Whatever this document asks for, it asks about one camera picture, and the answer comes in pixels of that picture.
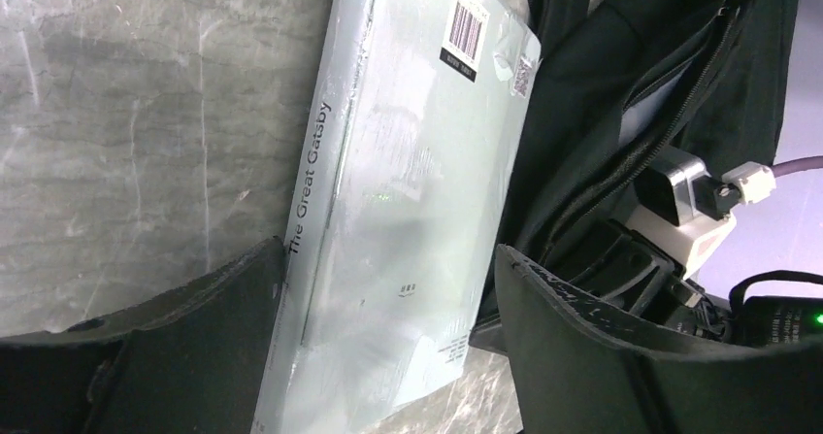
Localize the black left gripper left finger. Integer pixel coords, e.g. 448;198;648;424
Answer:
1;237;285;433

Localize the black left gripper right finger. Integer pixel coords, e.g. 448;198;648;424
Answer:
495;245;822;433

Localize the grey notebook with label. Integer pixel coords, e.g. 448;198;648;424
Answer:
252;0;541;433

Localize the black student backpack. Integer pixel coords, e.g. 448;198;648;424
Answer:
469;0;805;355

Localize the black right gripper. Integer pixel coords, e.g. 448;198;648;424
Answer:
552;220;731;342

